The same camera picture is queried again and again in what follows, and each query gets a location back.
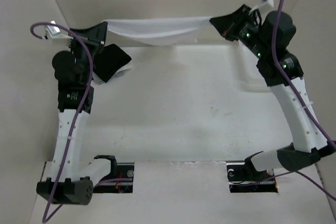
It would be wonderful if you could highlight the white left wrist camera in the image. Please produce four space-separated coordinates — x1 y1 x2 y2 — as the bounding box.
44 20 72 45

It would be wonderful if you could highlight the folded white tank top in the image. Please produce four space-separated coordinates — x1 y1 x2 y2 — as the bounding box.
92 63 133 85

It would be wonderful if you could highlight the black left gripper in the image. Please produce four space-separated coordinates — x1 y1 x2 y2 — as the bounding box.
68 22 109 83

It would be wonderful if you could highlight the white tank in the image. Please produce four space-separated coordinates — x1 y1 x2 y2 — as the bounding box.
92 63 133 85
105 16 212 46

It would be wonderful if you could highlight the folded black tank top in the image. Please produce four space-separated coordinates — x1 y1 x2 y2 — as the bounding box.
93 44 132 84

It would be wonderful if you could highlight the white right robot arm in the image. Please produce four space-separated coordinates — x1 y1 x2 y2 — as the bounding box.
209 5 335 180

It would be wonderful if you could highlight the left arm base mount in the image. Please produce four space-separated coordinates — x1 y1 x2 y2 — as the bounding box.
93 155 135 194

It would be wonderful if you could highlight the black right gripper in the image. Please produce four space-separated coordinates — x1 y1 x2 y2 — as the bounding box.
209 4 268 59

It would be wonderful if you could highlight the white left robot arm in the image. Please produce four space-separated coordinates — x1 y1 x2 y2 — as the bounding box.
36 22 118 205

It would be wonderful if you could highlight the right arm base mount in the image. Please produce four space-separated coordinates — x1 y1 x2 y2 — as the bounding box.
226 161 278 193

